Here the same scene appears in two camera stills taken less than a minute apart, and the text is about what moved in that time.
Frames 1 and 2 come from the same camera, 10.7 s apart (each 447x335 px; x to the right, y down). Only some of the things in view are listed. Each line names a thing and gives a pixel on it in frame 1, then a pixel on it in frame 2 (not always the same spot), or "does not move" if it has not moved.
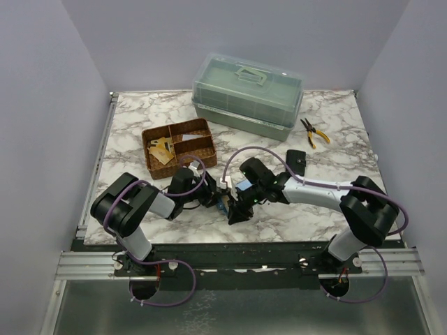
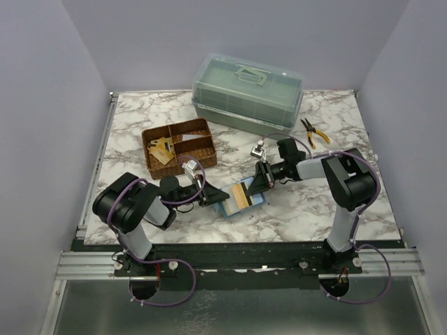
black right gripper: x=239 y=212 -> x=260 y=183
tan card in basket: x=163 y=150 does not move
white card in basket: x=186 y=137 does not move
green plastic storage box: x=247 y=95 does not move
